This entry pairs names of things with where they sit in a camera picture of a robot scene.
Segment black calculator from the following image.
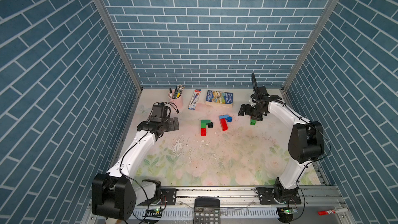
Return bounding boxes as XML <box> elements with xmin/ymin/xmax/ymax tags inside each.
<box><xmin>193</xmin><ymin>197</ymin><xmax>221</xmax><ymax>224</ymax></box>

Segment brown white plush toy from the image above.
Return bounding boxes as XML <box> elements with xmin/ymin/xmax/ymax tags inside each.
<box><xmin>105</xmin><ymin>218</ymin><xmax>123</xmax><ymax>224</ymax></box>

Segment pens in cup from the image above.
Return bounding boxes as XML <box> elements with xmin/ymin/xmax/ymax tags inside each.
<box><xmin>169</xmin><ymin>85</ymin><xmax>184</xmax><ymax>99</ymax></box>

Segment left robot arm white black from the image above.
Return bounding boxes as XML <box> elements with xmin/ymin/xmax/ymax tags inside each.
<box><xmin>91</xmin><ymin>102</ymin><xmax>179</xmax><ymax>224</ymax></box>

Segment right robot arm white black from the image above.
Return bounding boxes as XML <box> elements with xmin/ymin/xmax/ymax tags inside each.
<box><xmin>238</xmin><ymin>82</ymin><xmax>324</xmax><ymax>204</ymax></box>

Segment white red pen box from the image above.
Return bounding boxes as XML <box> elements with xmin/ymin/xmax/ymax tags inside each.
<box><xmin>188</xmin><ymin>89</ymin><xmax>202</xmax><ymax>111</ymax></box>

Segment red white marker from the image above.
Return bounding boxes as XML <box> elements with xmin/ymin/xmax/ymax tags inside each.
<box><xmin>318</xmin><ymin>208</ymin><xmax>349</xmax><ymax>216</ymax></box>

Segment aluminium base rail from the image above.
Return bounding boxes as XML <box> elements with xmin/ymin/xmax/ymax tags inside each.
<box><xmin>83</xmin><ymin>185</ymin><xmax>352</xmax><ymax>224</ymax></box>

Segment pink pen holder cup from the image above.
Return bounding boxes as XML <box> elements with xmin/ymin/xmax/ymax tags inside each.
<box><xmin>169</xmin><ymin>93</ymin><xmax>183</xmax><ymax>111</ymax></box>

